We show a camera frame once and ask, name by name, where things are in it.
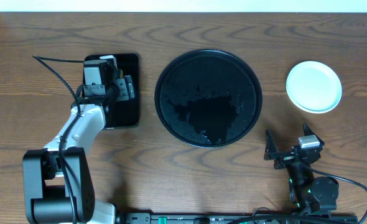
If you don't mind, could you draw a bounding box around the light blue plate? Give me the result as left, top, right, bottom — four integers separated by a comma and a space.
289, 95, 341, 114
286, 61, 342, 98

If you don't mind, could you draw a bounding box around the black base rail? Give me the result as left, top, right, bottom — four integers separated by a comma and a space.
114, 212, 358, 224

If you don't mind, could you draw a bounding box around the round black tray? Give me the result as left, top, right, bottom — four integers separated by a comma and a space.
154, 49, 262, 148

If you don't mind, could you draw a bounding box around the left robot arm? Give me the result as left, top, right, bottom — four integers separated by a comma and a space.
22, 75, 136, 223

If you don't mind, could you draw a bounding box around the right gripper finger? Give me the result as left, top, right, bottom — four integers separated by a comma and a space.
265, 129, 277, 153
302, 123, 316, 136

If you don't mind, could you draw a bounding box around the light blue plate back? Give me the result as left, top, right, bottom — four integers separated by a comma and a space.
286, 61, 342, 98

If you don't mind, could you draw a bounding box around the black rectangular tray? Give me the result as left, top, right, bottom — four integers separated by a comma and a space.
80, 54, 139, 129

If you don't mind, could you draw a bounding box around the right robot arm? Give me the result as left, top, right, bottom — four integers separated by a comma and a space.
264, 123, 339, 215

